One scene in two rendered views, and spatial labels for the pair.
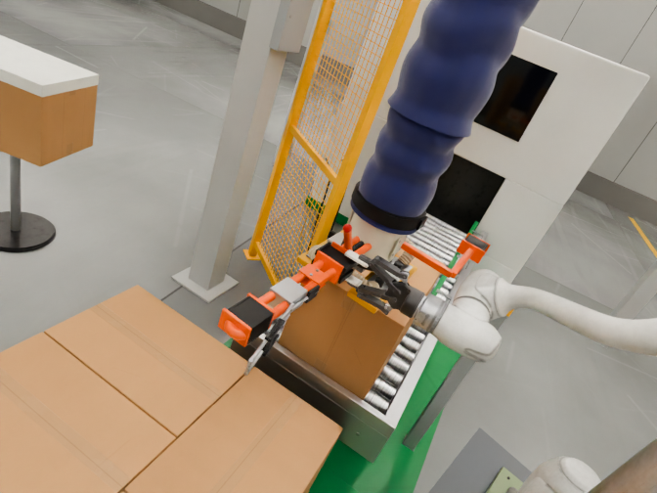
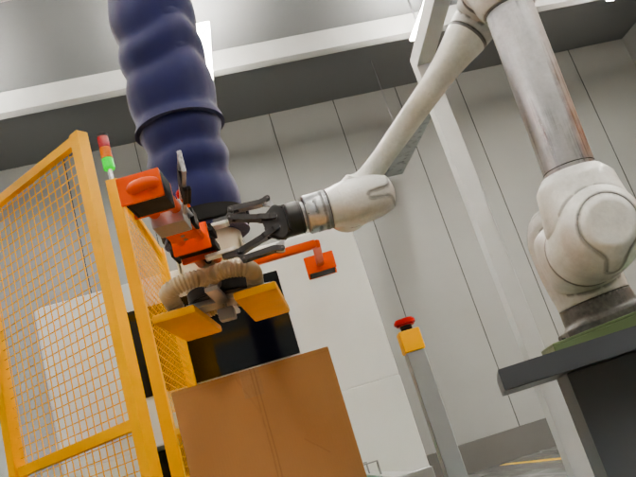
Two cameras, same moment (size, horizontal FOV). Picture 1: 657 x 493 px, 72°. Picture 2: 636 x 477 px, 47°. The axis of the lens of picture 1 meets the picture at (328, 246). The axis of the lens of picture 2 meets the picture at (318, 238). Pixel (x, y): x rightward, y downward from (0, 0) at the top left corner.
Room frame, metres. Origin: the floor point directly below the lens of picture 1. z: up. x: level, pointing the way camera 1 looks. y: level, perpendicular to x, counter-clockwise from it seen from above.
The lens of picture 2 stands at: (-0.44, 0.29, 0.68)
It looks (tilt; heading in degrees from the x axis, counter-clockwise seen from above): 17 degrees up; 338
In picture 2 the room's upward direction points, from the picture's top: 17 degrees counter-clockwise
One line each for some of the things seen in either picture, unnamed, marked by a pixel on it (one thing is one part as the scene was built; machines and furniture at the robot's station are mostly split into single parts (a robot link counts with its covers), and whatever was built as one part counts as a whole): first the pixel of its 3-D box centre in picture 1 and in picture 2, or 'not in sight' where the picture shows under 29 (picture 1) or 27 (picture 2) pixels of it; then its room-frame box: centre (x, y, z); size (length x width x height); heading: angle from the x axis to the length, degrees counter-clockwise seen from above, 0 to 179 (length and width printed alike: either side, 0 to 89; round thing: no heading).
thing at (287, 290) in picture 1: (286, 295); (169, 219); (0.84, 0.05, 1.19); 0.07 x 0.07 x 0.04; 69
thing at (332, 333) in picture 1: (366, 302); (277, 452); (1.59, -0.24, 0.75); 0.60 x 0.40 x 0.40; 163
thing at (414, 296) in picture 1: (403, 297); (283, 221); (1.00, -0.23, 1.20); 0.09 x 0.07 x 0.08; 73
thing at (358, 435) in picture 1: (303, 394); not in sight; (1.25, -0.12, 0.48); 0.70 x 0.03 x 0.15; 73
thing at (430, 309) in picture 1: (428, 312); (315, 212); (0.98, -0.30, 1.20); 0.09 x 0.06 x 0.09; 163
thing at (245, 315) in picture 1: (246, 319); (146, 194); (0.71, 0.10, 1.19); 0.08 x 0.07 x 0.05; 159
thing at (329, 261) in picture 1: (334, 262); (194, 243); (1.04, -0.03, 1.20); 0.10 x 0.08 x 0.06; 69
